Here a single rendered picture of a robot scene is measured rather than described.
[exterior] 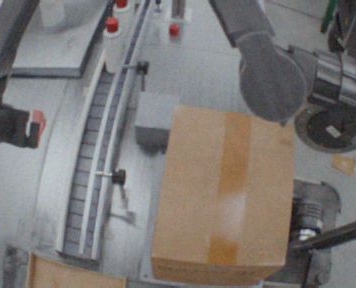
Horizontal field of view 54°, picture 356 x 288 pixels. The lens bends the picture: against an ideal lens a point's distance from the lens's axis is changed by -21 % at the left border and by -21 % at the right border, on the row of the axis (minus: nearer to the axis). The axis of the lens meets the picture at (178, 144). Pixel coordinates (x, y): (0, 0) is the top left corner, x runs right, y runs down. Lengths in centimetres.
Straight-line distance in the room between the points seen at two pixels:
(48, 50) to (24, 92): 16
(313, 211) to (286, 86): 117
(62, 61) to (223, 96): 49
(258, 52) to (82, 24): 99
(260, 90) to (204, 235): 34
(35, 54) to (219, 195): 81
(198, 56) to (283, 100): 86
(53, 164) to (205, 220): 52
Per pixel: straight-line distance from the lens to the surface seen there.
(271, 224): 72
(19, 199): 109
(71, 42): 129
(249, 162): 76
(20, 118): 67
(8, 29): 54
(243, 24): 43
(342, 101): 44
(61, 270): 100
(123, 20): 115
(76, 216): 98
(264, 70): 42
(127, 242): 99
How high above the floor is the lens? 179
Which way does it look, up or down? 61 degrees down
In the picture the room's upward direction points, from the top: 5 degrees clockwise
